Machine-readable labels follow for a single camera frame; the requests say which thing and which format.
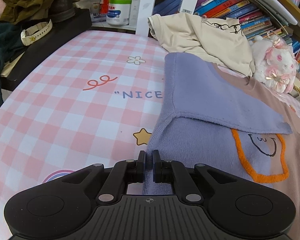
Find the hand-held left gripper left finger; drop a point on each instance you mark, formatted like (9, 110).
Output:
(143, 166)

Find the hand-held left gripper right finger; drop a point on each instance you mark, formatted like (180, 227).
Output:
(155, 166)

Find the purple and mauve shirt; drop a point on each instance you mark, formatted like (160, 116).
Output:
(202, 100)

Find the pink checked blanket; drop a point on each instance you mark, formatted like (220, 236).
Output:
(65, 105)

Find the cream printed t-shirt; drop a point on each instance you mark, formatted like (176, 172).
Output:
(189, 35)

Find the black board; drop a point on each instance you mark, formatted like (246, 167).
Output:
(52, 42)

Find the white canister green lid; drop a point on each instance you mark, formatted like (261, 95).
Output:
(118, 12)

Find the white plush bunny toy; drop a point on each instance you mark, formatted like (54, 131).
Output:
(274, 60)

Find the tall white box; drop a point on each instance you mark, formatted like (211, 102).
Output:
(135, 5)

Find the white barcode box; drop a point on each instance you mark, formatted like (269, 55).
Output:
(189, 0)

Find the white wristwatch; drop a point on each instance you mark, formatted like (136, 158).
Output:
(37, 31)

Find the dark round hat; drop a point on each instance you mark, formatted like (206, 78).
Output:
(62, 8)

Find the dark green cloth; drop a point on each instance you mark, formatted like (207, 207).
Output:
(1, 55)

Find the row of colourful books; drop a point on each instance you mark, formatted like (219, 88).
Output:
(242, 7)

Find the white tablet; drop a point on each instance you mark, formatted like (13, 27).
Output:
(269, 0)

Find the wooden bookshelf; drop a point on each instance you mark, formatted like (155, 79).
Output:
(287, 0)

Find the white shelf post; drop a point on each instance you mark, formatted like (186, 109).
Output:
(146, 2)

